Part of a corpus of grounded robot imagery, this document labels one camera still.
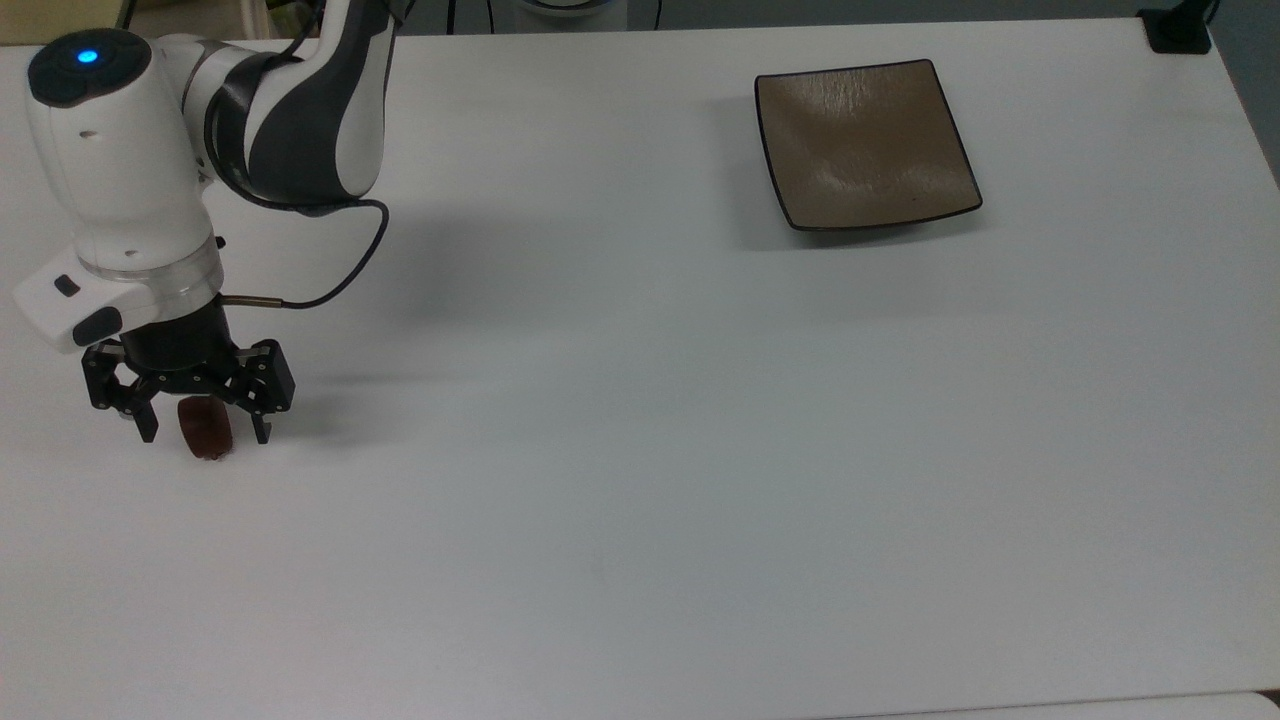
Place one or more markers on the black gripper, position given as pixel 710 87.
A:
pixel 180 350

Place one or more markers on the small red-brown round food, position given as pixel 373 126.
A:
pixel 206 436

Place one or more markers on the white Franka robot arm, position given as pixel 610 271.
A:
pixel 120 150

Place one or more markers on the brown square ceramic plate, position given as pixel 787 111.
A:
pixel 865 145

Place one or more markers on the black corner camera mount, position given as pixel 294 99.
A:
pixel 1178 32

